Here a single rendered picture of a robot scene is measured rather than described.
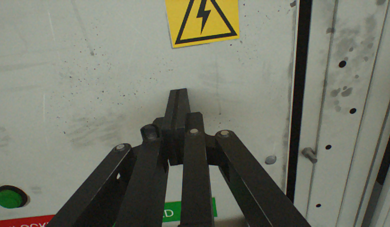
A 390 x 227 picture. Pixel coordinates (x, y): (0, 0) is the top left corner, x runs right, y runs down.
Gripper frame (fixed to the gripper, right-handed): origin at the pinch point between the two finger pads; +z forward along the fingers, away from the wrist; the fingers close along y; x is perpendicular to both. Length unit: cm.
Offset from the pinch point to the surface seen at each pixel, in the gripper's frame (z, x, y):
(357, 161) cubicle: 7.9, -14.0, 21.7
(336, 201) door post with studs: 7.9, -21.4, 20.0
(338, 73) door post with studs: 7.9, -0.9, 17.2
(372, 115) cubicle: 7.9, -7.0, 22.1
